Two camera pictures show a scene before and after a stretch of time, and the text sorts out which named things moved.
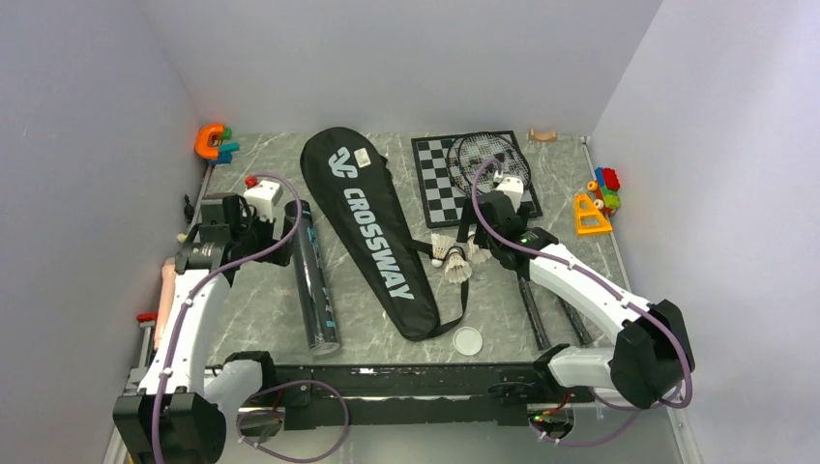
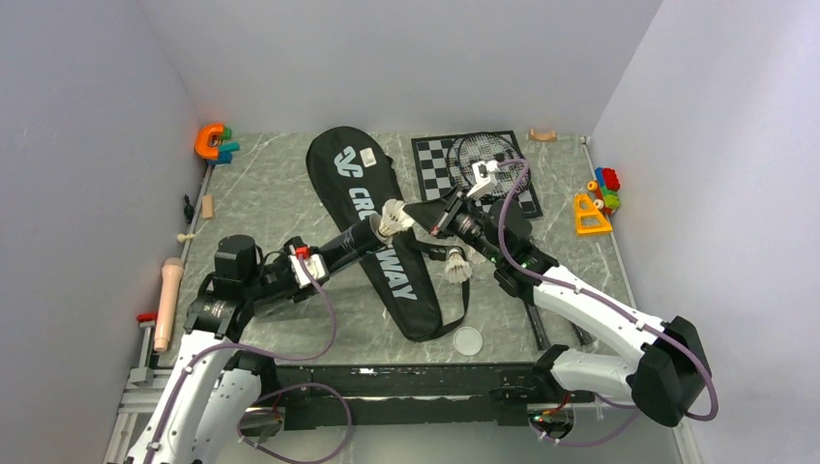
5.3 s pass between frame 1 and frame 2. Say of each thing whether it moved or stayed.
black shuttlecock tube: moved
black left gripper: moved
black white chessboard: stayed
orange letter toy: stayed
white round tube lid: stayed
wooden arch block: stayed
